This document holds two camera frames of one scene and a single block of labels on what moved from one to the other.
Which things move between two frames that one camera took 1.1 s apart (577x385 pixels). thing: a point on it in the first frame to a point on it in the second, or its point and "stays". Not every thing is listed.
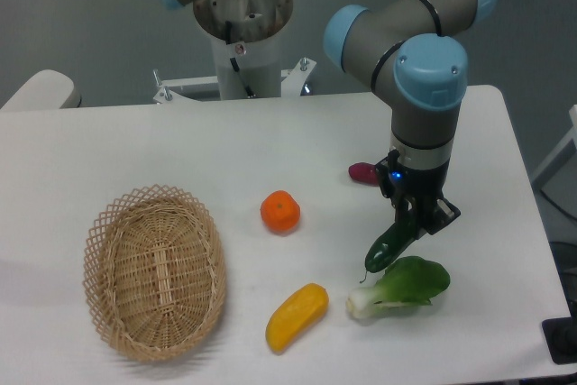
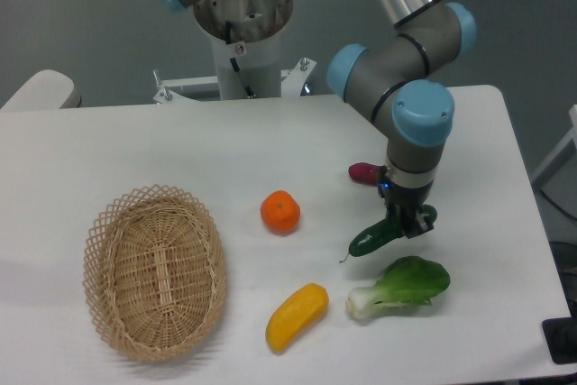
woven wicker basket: x=154 y=271 stays
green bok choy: x=412 y=281 stays
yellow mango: x=300 y=313 stays
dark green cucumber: x=388 y=246 to x=379 y=232
